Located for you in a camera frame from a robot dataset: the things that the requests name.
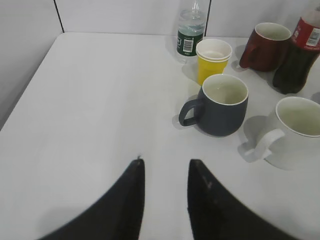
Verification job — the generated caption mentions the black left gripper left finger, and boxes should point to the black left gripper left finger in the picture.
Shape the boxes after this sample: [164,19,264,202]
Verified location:
[43,159,145,240]

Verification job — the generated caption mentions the gray ceramic mug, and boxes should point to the gray ceramic mug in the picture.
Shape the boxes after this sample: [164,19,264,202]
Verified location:
[178,74,249,137]

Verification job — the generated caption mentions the white ceramic mug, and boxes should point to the white ceramic mug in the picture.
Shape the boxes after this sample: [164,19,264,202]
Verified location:
[245,96,320,170]

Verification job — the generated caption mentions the clear water bottle green label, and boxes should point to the clear water bottle green label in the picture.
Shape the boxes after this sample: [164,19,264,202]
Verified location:
[176,0,210,64]

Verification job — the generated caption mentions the cola bottle red label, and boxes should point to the cola bottle red label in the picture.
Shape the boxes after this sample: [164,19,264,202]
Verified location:
[272,6,320,95]

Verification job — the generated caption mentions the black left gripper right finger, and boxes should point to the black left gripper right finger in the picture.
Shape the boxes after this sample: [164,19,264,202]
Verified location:
[187,159,293,240]

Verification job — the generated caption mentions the red ceramic mug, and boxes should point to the red ceramic mug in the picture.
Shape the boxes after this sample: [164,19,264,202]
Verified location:
[239,22,292,72]

